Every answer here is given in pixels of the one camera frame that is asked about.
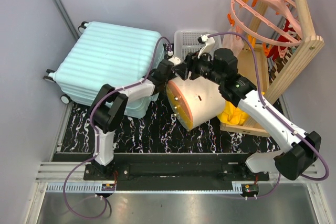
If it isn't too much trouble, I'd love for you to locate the white perforated plastic basket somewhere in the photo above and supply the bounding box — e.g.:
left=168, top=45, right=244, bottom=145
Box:
left=174, top=30, right=217, bottom=61

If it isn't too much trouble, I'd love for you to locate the pink round clip hanger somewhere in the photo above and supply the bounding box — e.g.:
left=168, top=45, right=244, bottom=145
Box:
left=227, top=0, right=302, bottom=54

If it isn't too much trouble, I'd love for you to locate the purple cable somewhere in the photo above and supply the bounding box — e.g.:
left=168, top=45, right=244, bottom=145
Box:
left=62, top=36, right=174, bottom=219
left=207, top=31, right=330, bottom=200

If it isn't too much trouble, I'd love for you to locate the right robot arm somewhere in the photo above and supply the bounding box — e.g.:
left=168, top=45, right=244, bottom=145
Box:
left=184, top=48, right=321, bottom=180

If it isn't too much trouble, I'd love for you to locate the black marble pattern mat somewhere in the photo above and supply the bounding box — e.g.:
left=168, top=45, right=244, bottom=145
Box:
left=56, top=93, right=280, bottom=155

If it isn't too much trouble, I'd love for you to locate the red cloth item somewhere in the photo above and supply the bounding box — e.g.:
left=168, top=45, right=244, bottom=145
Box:
left=265, top=18, right=300, bottom=59

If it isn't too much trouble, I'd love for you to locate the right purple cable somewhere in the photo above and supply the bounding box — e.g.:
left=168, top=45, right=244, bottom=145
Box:
left=207, top=31, right=330, bottom=200

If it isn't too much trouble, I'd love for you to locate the white round drum box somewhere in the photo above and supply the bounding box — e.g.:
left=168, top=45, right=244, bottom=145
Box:
left=166, top=77, right=226, bottom=131

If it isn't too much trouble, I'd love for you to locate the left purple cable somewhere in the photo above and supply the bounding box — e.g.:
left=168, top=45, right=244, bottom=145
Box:
left=62, top=36, right=174, bottom=219

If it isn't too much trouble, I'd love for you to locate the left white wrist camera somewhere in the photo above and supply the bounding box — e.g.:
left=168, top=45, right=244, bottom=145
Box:
left=167, top=51, right=182, bottom=66

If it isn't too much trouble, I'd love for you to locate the wooden hanger rack frame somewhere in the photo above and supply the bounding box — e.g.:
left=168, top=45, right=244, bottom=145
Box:
left=244, top=0, right=325, bottom=106

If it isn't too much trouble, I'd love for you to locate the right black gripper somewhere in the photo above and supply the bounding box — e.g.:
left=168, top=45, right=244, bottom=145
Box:
left=171, top=48, right=224, bottom=86

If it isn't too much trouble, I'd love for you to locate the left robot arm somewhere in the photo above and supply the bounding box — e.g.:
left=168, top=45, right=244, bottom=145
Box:
left=90, top=59, right=188, bottom=180

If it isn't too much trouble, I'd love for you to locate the translucent pink plastic bag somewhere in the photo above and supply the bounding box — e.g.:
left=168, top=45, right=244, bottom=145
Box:
left=222, top=34, right=244, bottom=58

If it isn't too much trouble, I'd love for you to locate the yellow cloth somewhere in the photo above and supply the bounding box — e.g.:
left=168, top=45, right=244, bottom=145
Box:
left=217, top=102, right=249, bottom=126

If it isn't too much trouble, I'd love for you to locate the wooden tray base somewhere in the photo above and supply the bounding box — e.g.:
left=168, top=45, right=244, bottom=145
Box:
left=219, top=44, right=271, bottom=137

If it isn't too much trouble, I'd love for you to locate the light blue hard-shell suitcase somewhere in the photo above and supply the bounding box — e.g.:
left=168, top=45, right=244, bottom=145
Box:
left=43, top=22, right=164, bottom=106

